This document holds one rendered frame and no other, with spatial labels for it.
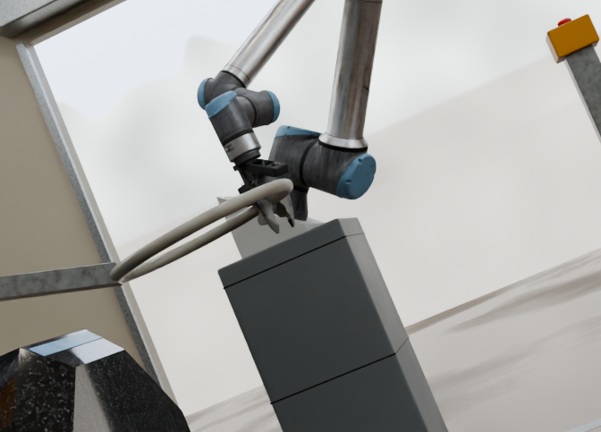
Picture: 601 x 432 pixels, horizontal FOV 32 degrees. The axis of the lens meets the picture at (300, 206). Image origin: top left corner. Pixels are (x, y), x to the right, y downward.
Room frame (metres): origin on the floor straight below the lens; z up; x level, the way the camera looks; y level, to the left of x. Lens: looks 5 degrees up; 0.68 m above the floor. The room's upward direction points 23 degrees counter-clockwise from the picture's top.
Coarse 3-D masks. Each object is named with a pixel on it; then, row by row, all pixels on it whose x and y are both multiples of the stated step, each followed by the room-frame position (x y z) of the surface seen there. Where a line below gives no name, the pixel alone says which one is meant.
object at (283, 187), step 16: (256, 192) 2.33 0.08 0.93; (272, 192) 2.37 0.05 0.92; (288, 192) 2.54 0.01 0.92; (224, 208) 2.28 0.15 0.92; (240, 208) 2.31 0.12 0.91; (256, 208) 2.68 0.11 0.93; (192, 224) 2.27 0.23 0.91; (208, 224) 2.28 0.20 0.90; (224, 224) 2.73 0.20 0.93; (240, 224) 2.72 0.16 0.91; (160, 240) 2.28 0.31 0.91; (176, 240) 2.28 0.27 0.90; (192, 240) 2.73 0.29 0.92; (208, 240) 2.73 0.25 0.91; (144, 256) 2.30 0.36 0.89; (160, 256) 2.69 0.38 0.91; (176, 256) 2.70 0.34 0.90; (112, 272) 2.40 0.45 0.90; (128, 272) 2.36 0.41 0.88; (144, 272) 2.63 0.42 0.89
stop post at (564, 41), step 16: (560, 32) 2.81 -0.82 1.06; (576, 32) 2.81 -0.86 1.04; (592, 32) 2.80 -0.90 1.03; (560, 48) 2.82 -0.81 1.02; (576, 48) 2.81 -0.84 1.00; (592, 48) 2.82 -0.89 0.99; (576, 64) 2.83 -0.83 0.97; (592, 64) 2.83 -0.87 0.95; (576, 80) 2.84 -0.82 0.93; (592, 80) 2.83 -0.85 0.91; (592, 96) 2.83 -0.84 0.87; (592, 112) 2.84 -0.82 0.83
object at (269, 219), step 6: (264, 204) 2.63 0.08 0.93; (270, 204) 2.64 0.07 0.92; (270, 210) 2.63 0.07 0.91; (258, 216) 2.67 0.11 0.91; (264, 216) 2.63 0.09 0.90; (270, 216) 2.63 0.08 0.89; (258, 222) 2.67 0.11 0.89; (264, 222) 2.65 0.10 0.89; (270, 222) 2.63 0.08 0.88; (276, 222) 2.64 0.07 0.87; (276, 228) 2.64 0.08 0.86
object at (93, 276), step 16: (32, 272) 2.41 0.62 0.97; (48, 272) 2.41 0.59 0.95; (64, 272) 2.41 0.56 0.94; (80, 272) 2.42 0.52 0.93; (96, 272) 2.42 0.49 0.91; (0, 288) 2.40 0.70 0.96; (16, 288) 2.40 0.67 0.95; (32, 288) 2.40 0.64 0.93; (48, 288) 2.41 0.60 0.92; (64, 288) 2.41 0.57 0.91; (80, 288) 2.46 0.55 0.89; (96, 288) 2.53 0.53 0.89
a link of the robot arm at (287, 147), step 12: (276, 132) 3.24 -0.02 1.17; (288, 132) 3.19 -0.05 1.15; (300, 132) 3.18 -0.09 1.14; (312, 132) 3.20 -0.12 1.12; (276, 144) 3.22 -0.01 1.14; (288, 144) 3.19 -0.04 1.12; (300, 144) 3.18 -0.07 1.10; (312, 144) 3.17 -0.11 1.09; (276, 156) 3.21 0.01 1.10; (288, 156) 3.19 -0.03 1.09; (300, 156) 3.17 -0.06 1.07; (288, 168) 3.20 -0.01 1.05; (300, 168) 3.17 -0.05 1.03; (300, 180) 3.20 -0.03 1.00
